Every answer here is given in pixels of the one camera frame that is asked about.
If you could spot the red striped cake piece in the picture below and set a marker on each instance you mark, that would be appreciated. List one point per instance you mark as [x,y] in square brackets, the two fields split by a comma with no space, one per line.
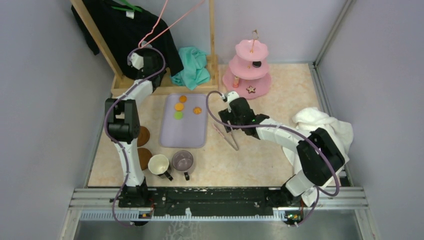
[236,81]

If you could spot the small orange round cookie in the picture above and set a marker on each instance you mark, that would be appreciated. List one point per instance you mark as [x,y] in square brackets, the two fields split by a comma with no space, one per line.
[182,99]

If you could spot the white towel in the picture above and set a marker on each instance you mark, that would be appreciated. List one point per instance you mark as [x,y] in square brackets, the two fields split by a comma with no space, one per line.
[341,132]

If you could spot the green clothes hanger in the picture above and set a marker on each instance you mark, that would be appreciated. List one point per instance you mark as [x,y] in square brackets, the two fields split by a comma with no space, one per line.
[128,7]

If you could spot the brown saucer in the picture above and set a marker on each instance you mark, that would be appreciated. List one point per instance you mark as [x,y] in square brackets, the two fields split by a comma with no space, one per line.
[143,137]
[144,156]

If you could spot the brown saucer near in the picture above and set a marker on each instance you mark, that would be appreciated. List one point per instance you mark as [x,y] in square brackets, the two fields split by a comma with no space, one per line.
[144,156]

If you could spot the lavender serving tray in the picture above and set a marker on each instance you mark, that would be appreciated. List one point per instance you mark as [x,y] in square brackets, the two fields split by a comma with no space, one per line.
[188,132]

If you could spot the teal cloth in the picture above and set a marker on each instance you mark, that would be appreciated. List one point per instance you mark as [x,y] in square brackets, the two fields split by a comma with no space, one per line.
[194,71]

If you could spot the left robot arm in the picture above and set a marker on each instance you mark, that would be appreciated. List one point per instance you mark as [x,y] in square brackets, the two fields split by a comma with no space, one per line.
[122,124]

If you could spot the star-shaped iced cookie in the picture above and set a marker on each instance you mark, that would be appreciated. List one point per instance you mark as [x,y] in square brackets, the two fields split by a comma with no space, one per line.
[251,89]

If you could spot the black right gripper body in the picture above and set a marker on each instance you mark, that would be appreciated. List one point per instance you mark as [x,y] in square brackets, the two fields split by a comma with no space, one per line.
[227,114]

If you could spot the purple mug black handle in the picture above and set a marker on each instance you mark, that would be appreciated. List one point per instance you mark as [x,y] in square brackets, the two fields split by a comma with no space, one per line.
[183,161]

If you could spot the cream mug black handle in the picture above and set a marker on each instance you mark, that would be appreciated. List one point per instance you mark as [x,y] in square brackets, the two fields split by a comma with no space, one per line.
[159,165]

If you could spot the orange waffle round cookie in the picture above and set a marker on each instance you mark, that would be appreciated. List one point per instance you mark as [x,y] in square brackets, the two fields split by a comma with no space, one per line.
[179,106]

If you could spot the pink three-tier cake stand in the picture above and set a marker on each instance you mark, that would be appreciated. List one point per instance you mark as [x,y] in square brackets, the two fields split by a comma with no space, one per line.
[248,51]

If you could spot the brown saucer far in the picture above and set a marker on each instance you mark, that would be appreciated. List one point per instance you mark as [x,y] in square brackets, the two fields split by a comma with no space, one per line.
[143,137]

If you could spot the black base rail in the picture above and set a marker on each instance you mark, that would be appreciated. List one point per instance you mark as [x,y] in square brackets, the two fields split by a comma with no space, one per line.
[207,201]

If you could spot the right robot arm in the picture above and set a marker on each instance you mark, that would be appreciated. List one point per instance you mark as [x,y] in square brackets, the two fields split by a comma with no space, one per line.
[319,156]

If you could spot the orange swirl cookie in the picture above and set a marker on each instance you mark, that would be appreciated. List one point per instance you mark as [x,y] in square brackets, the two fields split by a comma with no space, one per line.
[197,110]

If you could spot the black sandwich cookie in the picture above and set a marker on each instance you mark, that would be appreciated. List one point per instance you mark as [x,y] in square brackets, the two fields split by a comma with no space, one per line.
[256,64]

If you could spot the black t-shirt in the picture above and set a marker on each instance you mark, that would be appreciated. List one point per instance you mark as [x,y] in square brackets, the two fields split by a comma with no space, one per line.
[122,34]

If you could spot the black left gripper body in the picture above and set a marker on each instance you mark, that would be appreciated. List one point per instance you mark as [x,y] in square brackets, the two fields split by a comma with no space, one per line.
[140,71]

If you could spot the pink food tongs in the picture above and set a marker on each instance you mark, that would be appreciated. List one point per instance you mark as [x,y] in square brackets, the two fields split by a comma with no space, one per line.
[228,137]

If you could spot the wooden clothes rack frame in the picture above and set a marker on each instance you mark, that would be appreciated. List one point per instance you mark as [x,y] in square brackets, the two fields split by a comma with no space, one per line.
[121,82]

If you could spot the green round cookie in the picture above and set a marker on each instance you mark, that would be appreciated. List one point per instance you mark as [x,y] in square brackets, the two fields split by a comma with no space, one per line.
[178,115]

